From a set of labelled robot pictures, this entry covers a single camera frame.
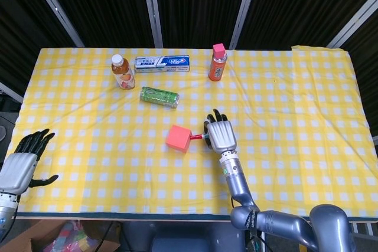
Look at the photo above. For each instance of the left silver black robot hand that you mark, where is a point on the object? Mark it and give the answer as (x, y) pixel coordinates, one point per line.
(16, 172)

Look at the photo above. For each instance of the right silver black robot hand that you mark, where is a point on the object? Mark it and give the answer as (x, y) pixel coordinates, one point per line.
(221, 135)

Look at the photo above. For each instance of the green marker red cap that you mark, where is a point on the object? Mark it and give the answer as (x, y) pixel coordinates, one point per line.
(196, 137)

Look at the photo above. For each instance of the large pink cube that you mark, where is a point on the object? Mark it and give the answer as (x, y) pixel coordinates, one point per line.
(177, 140)

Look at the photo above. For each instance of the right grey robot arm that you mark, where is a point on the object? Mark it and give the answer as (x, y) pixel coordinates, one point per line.
(236, 181)

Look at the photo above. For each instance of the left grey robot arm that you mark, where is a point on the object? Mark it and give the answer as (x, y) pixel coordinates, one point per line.
(6, 213)

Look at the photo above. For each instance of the yellow checkered tablecloth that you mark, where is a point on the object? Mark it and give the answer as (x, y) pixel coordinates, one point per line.
(118, 169)

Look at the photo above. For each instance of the brown cardboard box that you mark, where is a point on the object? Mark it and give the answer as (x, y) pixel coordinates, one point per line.
(35, 234)

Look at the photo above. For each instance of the orange Arctic Ocean can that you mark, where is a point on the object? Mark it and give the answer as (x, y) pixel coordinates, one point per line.
(217, 70)

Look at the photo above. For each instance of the green drink can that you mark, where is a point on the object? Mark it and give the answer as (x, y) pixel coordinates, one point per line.
(159, 96)

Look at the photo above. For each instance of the small pink cube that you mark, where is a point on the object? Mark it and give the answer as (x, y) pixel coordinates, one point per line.
(219, 50)

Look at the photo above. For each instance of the colourful toy blocks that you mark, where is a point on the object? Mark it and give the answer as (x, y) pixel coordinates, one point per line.
(74, 240)

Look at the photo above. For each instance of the blue white toothpaste box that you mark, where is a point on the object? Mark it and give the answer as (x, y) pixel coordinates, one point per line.
(162, 63)

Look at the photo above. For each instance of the juice bottle with white cap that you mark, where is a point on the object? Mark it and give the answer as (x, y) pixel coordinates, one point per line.
(122, 72)

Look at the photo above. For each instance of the silver partition frame post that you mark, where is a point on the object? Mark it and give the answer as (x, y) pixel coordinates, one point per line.
(245, 7)
(354, 22)
(56, 7)
(10, 92)
(152, 7)

